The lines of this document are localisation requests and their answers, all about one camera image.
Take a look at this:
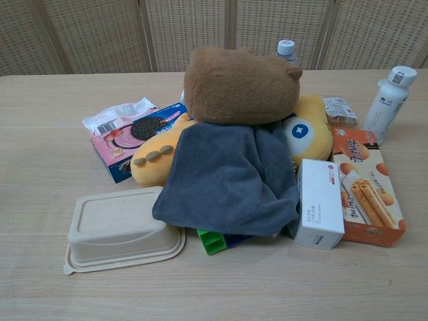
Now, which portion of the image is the pink blue Oreo cookie box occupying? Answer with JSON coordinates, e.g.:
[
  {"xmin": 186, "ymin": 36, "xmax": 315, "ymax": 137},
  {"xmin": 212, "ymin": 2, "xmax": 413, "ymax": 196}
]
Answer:
[{"xmin": 90, "ymin": 102, "xmax": 190, "ymax": 184}]

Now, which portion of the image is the clear wrapped pastry packet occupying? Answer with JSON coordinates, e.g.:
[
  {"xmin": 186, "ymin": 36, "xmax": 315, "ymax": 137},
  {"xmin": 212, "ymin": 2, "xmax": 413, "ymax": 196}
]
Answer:
[{"xmin": 321, "ymin": 96, "xmax": 358, "ymax": 130}]

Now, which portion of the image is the yellow plush dinosaur toy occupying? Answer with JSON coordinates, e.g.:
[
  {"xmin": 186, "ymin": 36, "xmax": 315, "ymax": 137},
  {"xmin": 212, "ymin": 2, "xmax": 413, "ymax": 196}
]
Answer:
[{"xmin": 130, "ymin": 94, "xmax": 334, "ymax": 187}]

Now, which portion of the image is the white opaque drink bottle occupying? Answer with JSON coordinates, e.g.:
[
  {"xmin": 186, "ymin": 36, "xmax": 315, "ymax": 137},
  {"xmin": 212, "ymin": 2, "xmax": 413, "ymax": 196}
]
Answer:
[{"xmin": 362, "ymin": 66, "xmax": 418, "ymax": 146}]

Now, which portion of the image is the green toy building block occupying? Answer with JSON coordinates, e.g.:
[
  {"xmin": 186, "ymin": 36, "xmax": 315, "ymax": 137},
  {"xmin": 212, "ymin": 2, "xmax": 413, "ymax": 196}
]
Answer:
[{"xmin": 196, "ymin": 228, "xmax": 229, "ymax": 256}]

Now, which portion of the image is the beige lidded food container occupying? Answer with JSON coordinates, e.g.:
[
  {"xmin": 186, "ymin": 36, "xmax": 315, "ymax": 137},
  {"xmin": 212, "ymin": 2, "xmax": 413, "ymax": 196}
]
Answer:
[{"xmin": 63, "ymin": 186, "xmax": 187, "ymax": 276}]

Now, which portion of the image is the grey microfibre towel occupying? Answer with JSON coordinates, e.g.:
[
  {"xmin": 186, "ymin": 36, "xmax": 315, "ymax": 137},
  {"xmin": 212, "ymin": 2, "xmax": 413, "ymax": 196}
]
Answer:
[{"xmin": 152, "ymin": 121, "xmax": 301, "ymax": 240}]

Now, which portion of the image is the blue toy building block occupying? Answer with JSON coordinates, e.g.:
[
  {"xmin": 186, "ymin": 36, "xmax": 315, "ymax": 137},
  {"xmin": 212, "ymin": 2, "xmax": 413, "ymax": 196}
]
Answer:
[{"xmin": 223, "ymin": 233, "xmax": 255, "ymax": 249}]

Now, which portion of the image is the orange egg roll box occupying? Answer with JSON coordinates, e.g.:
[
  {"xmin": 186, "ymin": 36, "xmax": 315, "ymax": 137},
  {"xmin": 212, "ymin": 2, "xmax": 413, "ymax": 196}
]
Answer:
[{"xmin": 330, "ymin": 126, "xmax": 407, "ymax": 248}]

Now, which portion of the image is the brown plush capybara toy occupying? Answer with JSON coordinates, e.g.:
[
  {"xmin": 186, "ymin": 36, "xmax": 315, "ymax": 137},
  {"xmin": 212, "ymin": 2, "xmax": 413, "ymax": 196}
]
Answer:
[{"xmin": 183, "ymin": 45, "xmax": 304, "ymax": 126}]

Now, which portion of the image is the white small carton box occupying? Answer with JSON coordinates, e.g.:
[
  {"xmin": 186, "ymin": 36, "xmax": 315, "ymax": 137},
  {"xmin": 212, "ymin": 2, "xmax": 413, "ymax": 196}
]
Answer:
[{"xmin": 294, "ymin": 158, "xmax": 346, "ymax": 251}]

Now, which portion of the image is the woven rattan folding screen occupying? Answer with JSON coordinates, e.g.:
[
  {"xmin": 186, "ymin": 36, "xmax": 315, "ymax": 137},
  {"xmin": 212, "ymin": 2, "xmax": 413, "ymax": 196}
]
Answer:
[{"xmin": 0, "ymin": 0, "xmax": 428, "ymax": 77}]

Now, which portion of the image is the white pink snack packet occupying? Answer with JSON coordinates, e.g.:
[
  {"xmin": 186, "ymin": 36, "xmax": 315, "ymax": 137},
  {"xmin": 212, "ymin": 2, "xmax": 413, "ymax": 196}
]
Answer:
[{"xmin": 82, "ymin": 96, "xmax": 158, "ymax": 138}]

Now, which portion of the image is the clear water bottle white cap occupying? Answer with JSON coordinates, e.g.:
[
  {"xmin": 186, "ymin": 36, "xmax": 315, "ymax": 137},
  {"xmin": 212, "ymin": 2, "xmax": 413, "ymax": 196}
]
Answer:
[{"xmin": 276, "ymin": 39, "xmax": 300, "ymax": 68}]

